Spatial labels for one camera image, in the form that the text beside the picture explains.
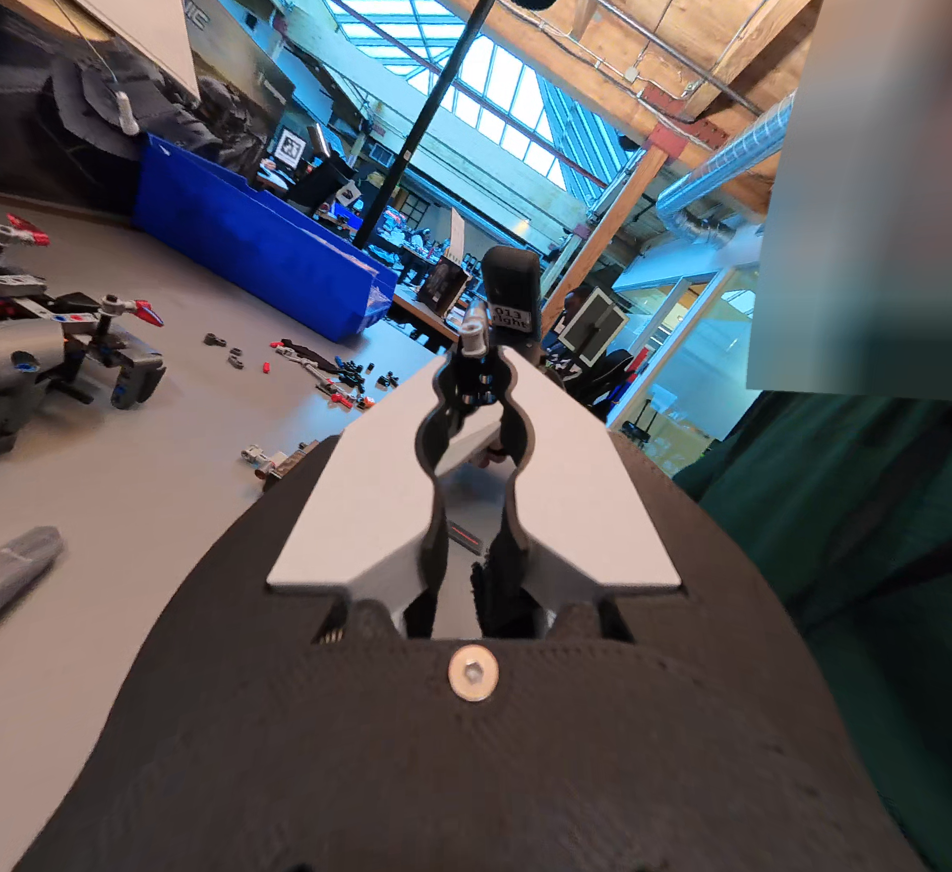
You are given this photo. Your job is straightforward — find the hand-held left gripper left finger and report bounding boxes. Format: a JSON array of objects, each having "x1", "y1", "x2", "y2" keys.
[{"x1": 265, "y1": 353, "x2": 451, "y2": 639}]

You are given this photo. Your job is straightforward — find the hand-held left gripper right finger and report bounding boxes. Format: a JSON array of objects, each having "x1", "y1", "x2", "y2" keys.
[{"x1": 472, "y1": 348, "x2": 684, "y2": 641}]

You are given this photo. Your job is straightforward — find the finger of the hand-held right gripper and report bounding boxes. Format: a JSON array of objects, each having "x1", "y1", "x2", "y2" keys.
[{"x1": 435, "y1": 417, "x2": 508, "y2": 477}]

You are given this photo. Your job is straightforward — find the black lego beam assembly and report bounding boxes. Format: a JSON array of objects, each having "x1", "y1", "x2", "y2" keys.
[{"x1": 445, "y1": 303, "x2": 516, "y2": 415}]

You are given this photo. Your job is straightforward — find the black lego assembly red pins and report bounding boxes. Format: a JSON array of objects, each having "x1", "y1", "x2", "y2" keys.
[{"x1": 241, "y1": 441, "x2": 313, "y2": 492}]

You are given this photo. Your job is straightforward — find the light grey lego rod assembly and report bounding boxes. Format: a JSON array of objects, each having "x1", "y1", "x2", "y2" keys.
[{"x1": 271, "y1": 343, "x2": 354, "y2": 409}]

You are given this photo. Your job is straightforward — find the large lego vehicle model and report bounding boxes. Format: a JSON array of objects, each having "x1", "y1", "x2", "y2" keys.
[{"x1": 0, "y1": 214, "x2": 166, "y2": 453}]

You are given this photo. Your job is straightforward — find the small dark printed box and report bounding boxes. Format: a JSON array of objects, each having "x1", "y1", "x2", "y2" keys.
[{"x1": 416, "y1": 255, "x2": 471, "y2": 317}]

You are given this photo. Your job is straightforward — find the white framed monitor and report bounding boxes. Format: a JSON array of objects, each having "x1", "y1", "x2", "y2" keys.
[{"x1": 558, "y1": 286, "x2": 629, "y2": 371}]

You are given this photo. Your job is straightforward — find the clear plastic bags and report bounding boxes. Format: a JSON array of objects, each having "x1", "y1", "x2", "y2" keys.
[{"x1": 363, "y1": 277, "x2": 400, "y2": 326}]

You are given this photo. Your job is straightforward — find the black pole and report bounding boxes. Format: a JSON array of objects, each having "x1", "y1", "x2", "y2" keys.
[{"x1": 353, "y1": 0, "x2": 514, "y2": 248}]

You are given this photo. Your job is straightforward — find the black office chair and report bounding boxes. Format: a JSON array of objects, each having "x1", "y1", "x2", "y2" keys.
[{"x1": 286, "y1": 154, "x2": 359, "y2": 215}]

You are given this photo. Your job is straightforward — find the person's green shirt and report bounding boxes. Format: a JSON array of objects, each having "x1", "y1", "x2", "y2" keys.
[{"x1": 673, "y1": 389, "x2": 952, "y2": 872}]

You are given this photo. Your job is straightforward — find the blue plastic bin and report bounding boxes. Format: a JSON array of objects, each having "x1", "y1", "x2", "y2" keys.
[{"x1": 134, "y1": 132, "x2": 400, "y2": 344}]

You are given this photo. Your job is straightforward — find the large dark printed box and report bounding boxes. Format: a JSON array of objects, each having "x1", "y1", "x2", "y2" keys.
[{"x1": 0, "y1": 2, "x2": 295, "y2": 215}]

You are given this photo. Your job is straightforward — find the wooden post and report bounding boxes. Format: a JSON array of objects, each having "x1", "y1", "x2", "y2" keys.
[{"x1": 539, "y1": 143, "x2": 670, "y2": 334}]

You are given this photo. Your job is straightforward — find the silver air duct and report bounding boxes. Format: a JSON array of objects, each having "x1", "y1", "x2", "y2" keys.
[{"x1": 654, "y1": 91, "x2": 797, "y2": 248}]

